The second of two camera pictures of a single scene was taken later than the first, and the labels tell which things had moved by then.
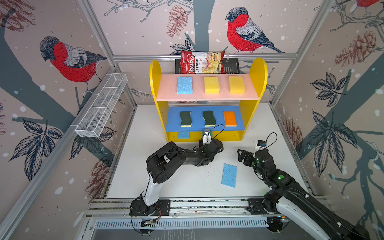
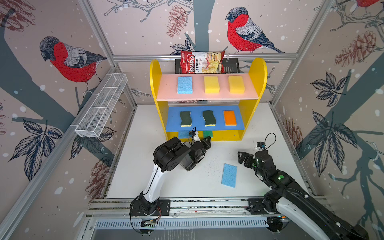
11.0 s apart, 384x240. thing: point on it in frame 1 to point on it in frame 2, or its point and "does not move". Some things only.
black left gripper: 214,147 to 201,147
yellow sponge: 211,85 does not move
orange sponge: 230,118 does not move
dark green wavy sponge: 186,119 does not move
